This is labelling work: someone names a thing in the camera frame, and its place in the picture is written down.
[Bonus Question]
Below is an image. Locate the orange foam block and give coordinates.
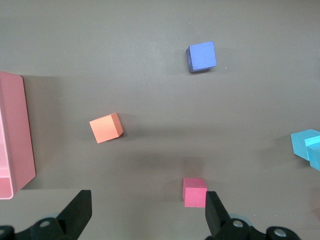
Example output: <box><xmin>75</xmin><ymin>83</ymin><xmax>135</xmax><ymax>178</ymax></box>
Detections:
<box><xmin>88</xmin><ymin>111</ymin><xmax>124</xmax><ymax>145</ymax></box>

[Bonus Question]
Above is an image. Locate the purple foam block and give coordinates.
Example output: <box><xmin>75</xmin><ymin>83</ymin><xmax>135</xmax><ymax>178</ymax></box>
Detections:
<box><xmin>185</xmin><ymin>40</ymin><xmax>218</xmax><ymax>74</ymax></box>

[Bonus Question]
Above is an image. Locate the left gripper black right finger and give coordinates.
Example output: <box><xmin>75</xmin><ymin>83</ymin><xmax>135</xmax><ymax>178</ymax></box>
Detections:
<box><xmin>203</xmin><ymin>190</ymin><xmax>300</xmax><ymax>240</ymax></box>

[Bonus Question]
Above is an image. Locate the pink plastic bin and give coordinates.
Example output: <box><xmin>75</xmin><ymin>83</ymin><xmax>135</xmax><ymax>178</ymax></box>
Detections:
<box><xmin>0</xmin><ymin>70</ymin><xmax>37</xmax><ymax>200</ymax></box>

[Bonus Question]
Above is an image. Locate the light blue foam block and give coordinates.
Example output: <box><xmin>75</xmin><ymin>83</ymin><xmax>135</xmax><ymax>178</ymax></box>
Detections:
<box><xmin>304</xmin><ymin>136</ymin><xmax>320</xmax><ymax>173</ymax></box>
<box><xmin>290</xmin><ymin>128</ymin><xmax>320</xmax><ymax>161</ymax></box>

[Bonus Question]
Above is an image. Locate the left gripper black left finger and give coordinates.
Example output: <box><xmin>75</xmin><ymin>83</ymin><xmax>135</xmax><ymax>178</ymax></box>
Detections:
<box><xmin>0</xmin><ymin>189</ymin><xmax>93</xmax><ymax>240</ymax></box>

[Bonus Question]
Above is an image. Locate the red foam block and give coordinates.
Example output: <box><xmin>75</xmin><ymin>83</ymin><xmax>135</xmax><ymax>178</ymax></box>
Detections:
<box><xmin>182</xmin><ymin>177</ymin><xmax>209</xmax><ymax>209</ymax></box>

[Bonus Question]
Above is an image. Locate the brown table cover sheet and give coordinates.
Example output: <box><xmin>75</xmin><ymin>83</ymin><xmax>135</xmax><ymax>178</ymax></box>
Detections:
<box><xmin>0</xmin><ymin>0</ymin><xmax>320</xmax><ymax>240</ymax></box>

